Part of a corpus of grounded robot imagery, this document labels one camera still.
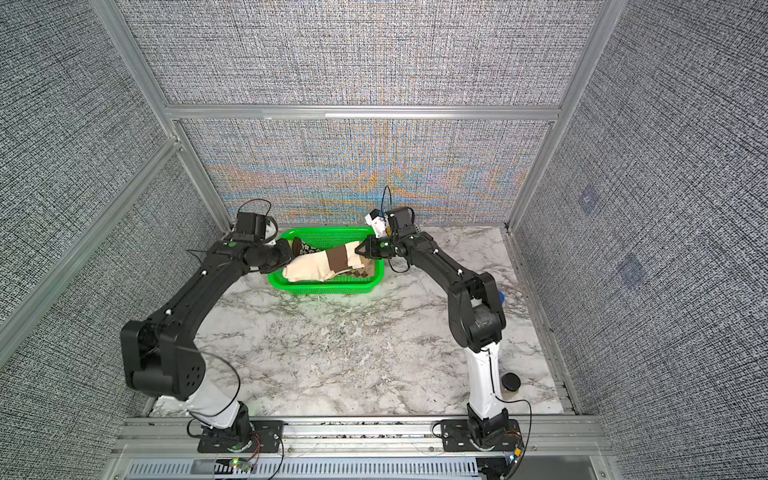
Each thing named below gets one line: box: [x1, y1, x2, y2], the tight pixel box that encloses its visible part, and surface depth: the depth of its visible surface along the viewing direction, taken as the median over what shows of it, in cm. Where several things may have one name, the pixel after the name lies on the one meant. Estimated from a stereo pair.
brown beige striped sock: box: [283, 241, 364, 282], surface depth 89 cm
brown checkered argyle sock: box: [343, 264, 375, 278], surface depth 105 cm
